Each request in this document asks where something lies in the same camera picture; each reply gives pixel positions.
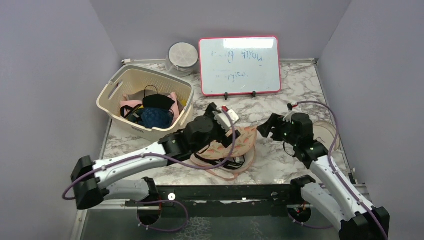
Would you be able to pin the white round mesh container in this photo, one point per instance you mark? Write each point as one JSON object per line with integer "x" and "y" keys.
{"x": 181, "y": 59}

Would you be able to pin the blue lace garment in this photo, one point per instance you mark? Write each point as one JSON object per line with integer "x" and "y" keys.
{"x": 153, "y": 118}

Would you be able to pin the round white disc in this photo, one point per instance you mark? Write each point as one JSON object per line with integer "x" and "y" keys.
{"x": 324, "y": 132}

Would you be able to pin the black bra in basket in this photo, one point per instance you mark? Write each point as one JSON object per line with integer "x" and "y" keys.
{"x": 157, "y": 100}

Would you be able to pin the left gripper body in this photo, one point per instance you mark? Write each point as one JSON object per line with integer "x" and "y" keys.
{"x": 217, "y": 134}

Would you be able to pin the pink framed whiteboard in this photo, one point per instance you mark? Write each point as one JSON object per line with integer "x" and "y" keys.
{"x": 239, "y": 65}

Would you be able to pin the floral mesh laundry bag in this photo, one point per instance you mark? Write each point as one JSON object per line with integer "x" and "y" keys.
{"x": 244, "y": 145}

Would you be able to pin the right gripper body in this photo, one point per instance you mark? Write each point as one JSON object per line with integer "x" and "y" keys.
{"x": 288, "y": 136}

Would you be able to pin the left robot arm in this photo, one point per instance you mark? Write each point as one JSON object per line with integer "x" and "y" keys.
{"x": 96, "y": 181}

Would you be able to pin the pink garment in basket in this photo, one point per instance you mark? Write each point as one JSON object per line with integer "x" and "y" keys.
{"x": 136, "y": 100}

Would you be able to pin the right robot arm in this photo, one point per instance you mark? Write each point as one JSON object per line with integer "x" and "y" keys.
{"x": 348, "y": 210}

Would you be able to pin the black bra from bag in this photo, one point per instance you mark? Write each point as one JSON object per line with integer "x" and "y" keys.
{"x": 210, "y": 159}

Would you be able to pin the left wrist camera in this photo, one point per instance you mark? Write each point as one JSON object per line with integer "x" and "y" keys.
{"x": 226, "y": 118}

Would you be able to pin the cream plastic laundry basket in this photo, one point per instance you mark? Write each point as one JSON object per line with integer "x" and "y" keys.
{"x": 131, "y": 79}

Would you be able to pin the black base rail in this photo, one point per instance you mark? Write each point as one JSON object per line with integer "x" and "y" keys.
{"x": 219, "y": 201}

